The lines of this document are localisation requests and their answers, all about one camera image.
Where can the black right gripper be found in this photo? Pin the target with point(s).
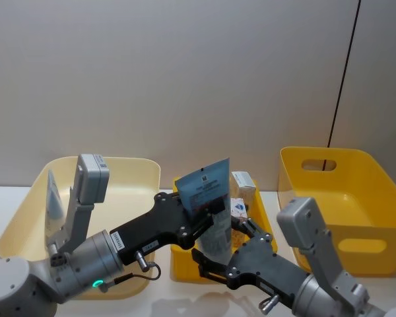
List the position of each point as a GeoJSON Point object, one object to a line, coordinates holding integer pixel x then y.
{"type": "Point", "coordinates": [260, 264]}

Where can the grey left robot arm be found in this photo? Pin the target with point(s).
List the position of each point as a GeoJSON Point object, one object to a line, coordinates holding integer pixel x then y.
{"type": "Point", "coordinates": [85, 257]}

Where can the blue squeeze tube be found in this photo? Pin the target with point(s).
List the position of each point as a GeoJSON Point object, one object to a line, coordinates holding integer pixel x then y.
{"type": "Point", "coordinates": [201, 185]}

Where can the white box with blue print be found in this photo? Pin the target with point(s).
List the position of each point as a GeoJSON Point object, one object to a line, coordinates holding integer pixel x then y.
{"type": "Point", "coordinates": [239, 208]}

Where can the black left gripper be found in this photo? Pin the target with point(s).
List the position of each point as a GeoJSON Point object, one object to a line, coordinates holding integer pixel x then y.
{"type": "Point", "coordinates": [151, 228]}

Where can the cream plastic bin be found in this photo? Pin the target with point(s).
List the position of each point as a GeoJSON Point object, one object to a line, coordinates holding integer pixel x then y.
{"type": "Point", "coordinates": [128, 198]}

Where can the large yellow plastic bin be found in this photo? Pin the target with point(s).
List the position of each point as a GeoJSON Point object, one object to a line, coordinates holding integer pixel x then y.
{"type": "Point", "coordinates": [359, 204]}

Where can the white grey squeeze tube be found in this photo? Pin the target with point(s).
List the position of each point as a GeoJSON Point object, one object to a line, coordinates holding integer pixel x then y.
{"type": "Point", "coordinates": [54, 204]}

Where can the small yellow plastic bin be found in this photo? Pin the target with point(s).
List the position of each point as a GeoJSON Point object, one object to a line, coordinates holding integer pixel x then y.
{"type": "Point", "coordinates": [184, 264]}

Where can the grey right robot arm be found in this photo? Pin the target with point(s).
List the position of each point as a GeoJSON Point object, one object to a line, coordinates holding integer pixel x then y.
{"type": "Point", "coordinates": [316, 290]}

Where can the cream carton box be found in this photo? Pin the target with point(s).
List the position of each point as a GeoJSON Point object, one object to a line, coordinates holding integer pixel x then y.
{"type": "Point", "coordinates": [245, 191]}

